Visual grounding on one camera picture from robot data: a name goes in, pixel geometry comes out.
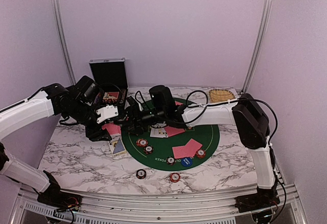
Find aluminium frame post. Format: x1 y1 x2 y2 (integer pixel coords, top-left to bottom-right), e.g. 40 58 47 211
52 0 76 84
241 0 273 93

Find face-up playing card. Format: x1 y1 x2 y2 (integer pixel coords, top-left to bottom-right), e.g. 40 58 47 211
150 123 168 138

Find aluminium poker chip case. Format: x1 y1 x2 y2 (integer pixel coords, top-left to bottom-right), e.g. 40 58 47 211
89 58 128 107

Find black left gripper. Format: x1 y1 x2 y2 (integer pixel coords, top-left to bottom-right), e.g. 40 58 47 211
65 100 112 142

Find orange-red 5 chip stack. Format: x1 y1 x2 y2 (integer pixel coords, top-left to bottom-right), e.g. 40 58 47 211
170 172 180 183

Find left aluminium frame post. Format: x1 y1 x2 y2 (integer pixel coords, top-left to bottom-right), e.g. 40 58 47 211
52 0 76 84

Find red card mat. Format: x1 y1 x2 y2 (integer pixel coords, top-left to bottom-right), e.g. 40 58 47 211
165 126 185 137
172 146 191 159

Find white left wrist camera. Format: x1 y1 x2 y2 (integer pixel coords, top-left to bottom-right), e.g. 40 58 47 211
96 105 119 124

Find blue-backed playing card deck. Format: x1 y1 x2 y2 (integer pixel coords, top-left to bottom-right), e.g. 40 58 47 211
108 137 127 157

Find green round poker mat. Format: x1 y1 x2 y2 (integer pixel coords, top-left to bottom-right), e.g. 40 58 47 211
122 125 220 171

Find red card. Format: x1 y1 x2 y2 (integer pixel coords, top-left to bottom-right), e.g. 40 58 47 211
175 101 183 106
185 139 202 156

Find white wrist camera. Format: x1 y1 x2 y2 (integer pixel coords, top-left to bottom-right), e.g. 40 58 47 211
96 105 119 124
127 96 143 111

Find dark 100 chips mat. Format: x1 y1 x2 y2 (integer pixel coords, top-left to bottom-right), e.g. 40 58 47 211
166 156 176 165
144 145 154 154

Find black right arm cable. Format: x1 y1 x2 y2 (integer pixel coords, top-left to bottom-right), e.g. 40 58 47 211
183 90 278 143

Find dark red 100 chip stack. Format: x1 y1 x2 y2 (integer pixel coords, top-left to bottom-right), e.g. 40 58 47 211
136 169 147 179

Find dark 100 chips bottom mat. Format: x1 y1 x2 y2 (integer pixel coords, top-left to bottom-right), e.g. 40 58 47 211
166 156 176 165

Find red chip stack mat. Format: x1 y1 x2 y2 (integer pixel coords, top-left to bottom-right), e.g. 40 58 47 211
136 138 148 147
196 149 206 159

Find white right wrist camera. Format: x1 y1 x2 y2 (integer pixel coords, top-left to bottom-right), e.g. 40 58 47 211
127 96 143 111

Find right aluminium frame post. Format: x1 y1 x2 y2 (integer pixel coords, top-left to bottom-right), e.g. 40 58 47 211
241 0 273 93

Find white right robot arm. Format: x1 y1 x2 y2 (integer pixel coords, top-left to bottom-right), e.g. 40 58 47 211
122 85 280 208

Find woven yellow bamboo tray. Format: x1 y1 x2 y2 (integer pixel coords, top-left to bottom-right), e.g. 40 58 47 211
208 89 236 103

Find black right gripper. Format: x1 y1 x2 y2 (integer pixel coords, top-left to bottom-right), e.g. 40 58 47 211
116 106 166 135

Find red-backed playing card deck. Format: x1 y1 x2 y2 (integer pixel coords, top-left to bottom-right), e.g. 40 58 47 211
102 123 121 135

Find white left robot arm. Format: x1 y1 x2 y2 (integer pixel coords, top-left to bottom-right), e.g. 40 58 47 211
1 82 118 207

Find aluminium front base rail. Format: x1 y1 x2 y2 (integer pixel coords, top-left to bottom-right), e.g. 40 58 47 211
15 183 302 224

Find blue small blind button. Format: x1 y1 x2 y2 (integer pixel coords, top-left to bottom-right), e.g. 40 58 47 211
180 157 193 167

